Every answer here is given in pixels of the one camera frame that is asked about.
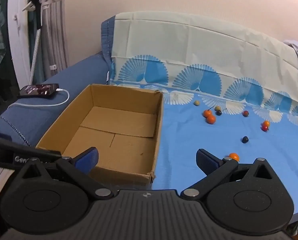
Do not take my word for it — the gooseneck phone holder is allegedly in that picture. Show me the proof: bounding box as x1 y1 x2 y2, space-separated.
22 0 74 86

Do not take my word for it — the white charging cable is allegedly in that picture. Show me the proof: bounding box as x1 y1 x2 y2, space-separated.
7 87 70 108

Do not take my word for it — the blue fan-print bedsheet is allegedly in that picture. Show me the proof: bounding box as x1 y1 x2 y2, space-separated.
100 11 298 232

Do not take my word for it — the dark blue pillow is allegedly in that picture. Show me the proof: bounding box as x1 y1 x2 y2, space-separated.
0 52 112 148

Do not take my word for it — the grey curtain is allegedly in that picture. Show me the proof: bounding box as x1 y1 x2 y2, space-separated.
29 0 70 78

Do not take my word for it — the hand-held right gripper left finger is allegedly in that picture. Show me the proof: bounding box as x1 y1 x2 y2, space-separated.
10 147 115 200

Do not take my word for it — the black smartphone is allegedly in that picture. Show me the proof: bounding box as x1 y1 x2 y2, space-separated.
17 83 60 99

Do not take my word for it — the brown cardboard box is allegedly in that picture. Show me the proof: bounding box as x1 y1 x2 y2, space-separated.
35 83 164 189

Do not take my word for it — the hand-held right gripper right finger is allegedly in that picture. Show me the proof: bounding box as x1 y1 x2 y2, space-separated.
180 148 281 202

